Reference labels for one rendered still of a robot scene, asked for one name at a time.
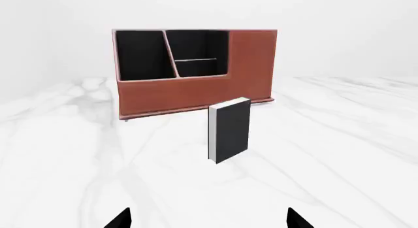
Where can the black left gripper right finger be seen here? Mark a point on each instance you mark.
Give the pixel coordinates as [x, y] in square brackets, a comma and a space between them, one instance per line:
[296, 220]

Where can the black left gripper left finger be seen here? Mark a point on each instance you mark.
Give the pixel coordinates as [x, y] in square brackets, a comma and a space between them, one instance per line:
[121, 220]

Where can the black book with white pages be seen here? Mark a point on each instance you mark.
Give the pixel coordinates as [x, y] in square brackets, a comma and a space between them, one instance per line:
[233, 131]

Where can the brown caddy with black compartments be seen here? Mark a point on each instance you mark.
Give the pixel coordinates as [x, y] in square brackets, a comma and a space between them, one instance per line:
[251, 66]

